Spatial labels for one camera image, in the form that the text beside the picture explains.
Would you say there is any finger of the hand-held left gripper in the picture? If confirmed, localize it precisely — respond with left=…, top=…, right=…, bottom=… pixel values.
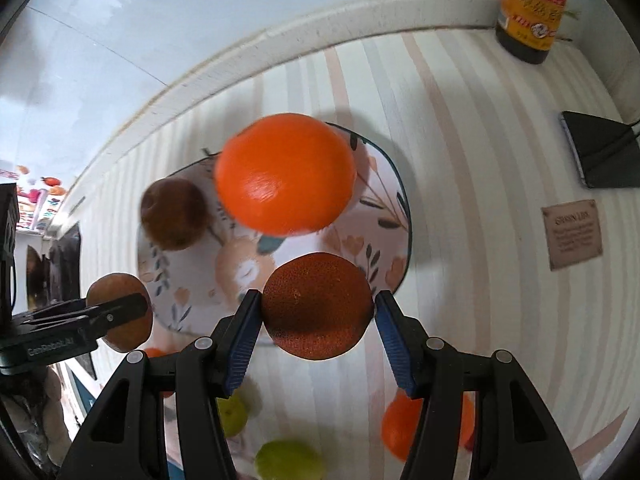
left=12, top=293, right=148, bottom=347

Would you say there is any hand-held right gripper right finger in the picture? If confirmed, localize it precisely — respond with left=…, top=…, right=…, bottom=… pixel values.
left=374, top=290, right=583, bottom=480

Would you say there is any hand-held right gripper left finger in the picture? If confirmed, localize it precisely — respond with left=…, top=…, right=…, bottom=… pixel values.
left=60, top=289, right=264, bottom=480

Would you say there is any large reddish brown apple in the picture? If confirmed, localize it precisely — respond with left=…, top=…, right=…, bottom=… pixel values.
left=86, top=272, right=154, bottom=353

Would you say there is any medium orange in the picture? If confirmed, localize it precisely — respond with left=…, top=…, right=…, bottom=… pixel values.
left=381, top=389, right=476, bottom=463
left=144, top=347, right=176, bottom=400

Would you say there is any green apple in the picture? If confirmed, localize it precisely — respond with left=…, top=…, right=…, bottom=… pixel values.
left=216, top=392, right=250, bottom=438
left=255, top=439, right=327, bottom=480

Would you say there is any dark rough-skinned orange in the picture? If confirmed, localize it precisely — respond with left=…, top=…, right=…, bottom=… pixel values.
left=261, top=253, right=375, bottom=361

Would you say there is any small reddish brown apple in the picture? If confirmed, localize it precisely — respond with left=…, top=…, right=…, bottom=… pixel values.
left=140, top=177, right=210, bottom=252

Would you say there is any floral oval plate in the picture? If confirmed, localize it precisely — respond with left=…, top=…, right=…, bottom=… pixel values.
left=136, top=122, right=412, bottom=348

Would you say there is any large bright orange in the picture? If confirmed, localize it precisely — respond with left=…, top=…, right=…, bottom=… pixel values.
left=214, top=113, right=358, bottom=237

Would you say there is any person's left forearm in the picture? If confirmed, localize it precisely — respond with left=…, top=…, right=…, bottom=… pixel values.
left=0, top=367, right=76, bottom=466

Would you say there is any striped cat print mat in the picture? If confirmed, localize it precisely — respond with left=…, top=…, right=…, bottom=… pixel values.
left=65, top=25, right=636, bottom=480

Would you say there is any brown label patch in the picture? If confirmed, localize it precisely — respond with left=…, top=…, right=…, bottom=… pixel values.
left=541, top=200, right=603, bottom=272

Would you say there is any black smartphone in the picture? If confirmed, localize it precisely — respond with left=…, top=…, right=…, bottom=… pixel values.
left=559, top=110, right=640, bottom=190

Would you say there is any dark soy sauce bottle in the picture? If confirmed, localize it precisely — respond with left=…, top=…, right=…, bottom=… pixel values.
left=495, top=0, right=573, bottom=66

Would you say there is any colourful wall sticker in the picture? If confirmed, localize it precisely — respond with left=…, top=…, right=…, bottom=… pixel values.
left=0, top=162, right=68, bottom=233

